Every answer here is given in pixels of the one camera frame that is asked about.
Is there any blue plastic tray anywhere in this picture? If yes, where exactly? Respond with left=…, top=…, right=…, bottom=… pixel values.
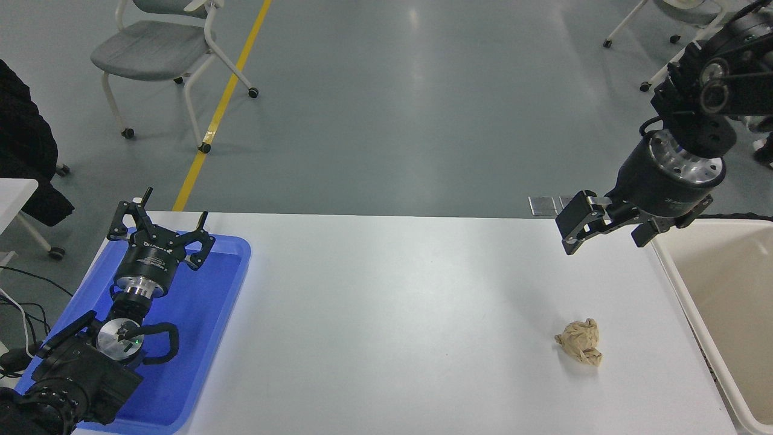
left=13, top=228, right=252, bottom=434

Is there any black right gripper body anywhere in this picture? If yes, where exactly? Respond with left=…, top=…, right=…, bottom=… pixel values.
left=606, top=134, right=724, bottom=221

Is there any black braided cable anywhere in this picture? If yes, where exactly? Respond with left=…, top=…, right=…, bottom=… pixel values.
left=701, top=211, right=773, bottom=222

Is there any white cable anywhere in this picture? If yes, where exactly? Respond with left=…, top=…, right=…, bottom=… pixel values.
left=0, top=287, right=38, bottom=358

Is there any person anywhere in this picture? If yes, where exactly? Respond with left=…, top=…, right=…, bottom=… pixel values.
left=0, top=59, right=75, bottom=227

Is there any tan paper ball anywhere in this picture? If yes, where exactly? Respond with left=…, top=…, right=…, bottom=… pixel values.
left=554, top=318, right=603, bottom=368

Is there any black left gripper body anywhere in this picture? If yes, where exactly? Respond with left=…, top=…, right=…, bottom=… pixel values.
left=117, top=231, right=189, bottom=283

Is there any grey chair with white frame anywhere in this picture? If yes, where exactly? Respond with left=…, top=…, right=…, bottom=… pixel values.
left=91, top=0, right=260, bottom=153
left=603, top=0, right=731, bottom=92

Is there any large pale bin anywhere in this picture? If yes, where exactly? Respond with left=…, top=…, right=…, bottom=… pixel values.
left=651, top=217, right=773, bottom=435

